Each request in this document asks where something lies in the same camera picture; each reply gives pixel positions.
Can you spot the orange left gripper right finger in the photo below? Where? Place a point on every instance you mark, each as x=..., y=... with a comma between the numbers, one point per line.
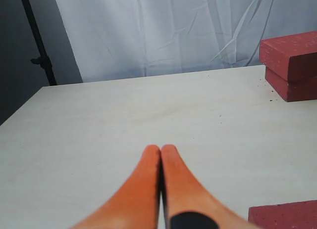
x=187, y=204

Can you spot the red brick under stack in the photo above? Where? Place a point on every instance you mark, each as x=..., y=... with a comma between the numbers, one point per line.
x=291, y=91

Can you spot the red brick top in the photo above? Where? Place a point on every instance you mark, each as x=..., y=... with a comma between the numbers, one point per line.
x=292, y=57

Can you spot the white backdrop curtain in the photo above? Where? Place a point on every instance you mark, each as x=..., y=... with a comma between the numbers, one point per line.
x=119, y=39

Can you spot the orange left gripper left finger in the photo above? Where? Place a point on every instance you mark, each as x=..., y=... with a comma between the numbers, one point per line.
x=136, y=204

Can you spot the red brick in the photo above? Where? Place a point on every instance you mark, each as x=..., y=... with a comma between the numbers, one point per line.
x=291, y=91
x=292, y=57

